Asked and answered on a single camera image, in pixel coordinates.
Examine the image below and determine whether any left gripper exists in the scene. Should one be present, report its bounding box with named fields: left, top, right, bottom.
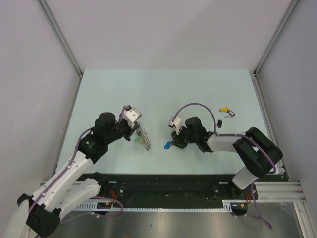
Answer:
left=105, top=113, right=139, bottom=144

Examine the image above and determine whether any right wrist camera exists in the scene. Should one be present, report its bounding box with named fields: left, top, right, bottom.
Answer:
left=168, top=116, right=185, bottom=134

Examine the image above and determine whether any yellow tag key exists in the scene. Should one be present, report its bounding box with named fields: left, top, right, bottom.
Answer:
left=219, top=107, right=228, bottom=112

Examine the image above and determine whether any white cable duct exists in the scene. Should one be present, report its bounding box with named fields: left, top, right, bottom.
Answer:
left=74, top=200, right=247, bottom=212

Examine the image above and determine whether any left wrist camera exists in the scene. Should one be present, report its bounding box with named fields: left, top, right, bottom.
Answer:
left=123, top=105, right=142, bottom=128

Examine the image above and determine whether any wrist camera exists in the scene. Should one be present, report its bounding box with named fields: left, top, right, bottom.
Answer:
left=168, top=116, right=185, bottom=134
left=123, top=105, right=142, bottom=128

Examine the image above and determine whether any blue tag key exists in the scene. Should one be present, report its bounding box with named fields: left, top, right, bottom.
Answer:
left=164, top=141, right=172, bottom=150

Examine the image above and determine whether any metal keyring holder disc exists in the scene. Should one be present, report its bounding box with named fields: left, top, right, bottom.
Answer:
left=136, top=122, right=151, bottom=151

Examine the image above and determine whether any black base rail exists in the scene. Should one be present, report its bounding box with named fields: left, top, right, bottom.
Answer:
left=98, top=174, right=258, bottom=210

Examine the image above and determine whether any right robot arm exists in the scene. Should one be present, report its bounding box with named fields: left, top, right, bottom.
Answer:
left=165, top=117, right=283, bottom=199

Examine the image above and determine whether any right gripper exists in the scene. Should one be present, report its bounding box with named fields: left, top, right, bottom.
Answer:
left=171, top=125, right=198, bottom=149

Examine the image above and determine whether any black white tag key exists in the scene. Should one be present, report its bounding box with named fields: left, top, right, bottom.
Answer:
left=225, top=110, right=236, bottom=118

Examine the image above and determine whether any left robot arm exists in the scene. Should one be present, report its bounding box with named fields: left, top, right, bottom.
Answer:
left=17, top=107, right=142, bottom=238

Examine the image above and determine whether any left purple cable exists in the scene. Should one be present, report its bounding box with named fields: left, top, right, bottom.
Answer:
left=27, top=105, right=129, bottom=231

